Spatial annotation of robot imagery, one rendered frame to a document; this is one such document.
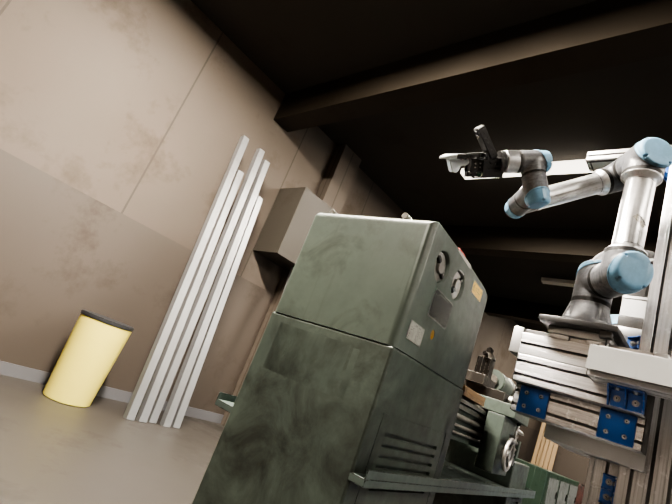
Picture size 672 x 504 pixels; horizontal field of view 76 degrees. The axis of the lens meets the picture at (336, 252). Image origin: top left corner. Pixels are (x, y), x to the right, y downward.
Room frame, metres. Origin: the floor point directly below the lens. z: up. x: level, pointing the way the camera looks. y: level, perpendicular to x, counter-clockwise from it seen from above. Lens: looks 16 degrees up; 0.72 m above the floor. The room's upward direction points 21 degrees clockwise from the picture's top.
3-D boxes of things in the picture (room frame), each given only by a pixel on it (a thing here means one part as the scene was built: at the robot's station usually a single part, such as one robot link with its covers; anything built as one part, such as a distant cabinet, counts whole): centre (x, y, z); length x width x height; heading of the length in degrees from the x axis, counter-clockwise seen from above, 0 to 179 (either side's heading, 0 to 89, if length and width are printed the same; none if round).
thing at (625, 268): (1.20, -0.84, 1.54); 0.15 x 0.12 x 0.55; 175
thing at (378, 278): (1.53, -0.25, 1.06); 0.59 x 0.48 x 0.39; 139
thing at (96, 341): (3.15, 1.29, 0.28); 0.36 x 0.36 x 0.56
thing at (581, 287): (1.33, -0.85, 1.33); 0.13 x 0.12 x 0.14; 175
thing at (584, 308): (1.34, -0.85, 1.21); 0.15 x 0.15 x 0.10
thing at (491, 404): (2.34, -0.96, 0.90); 0.53 x 0.30 x 0.06; 49
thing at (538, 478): (7.03, -3.76, 0.33); 1.74 x 1.54 x 0.66; 133
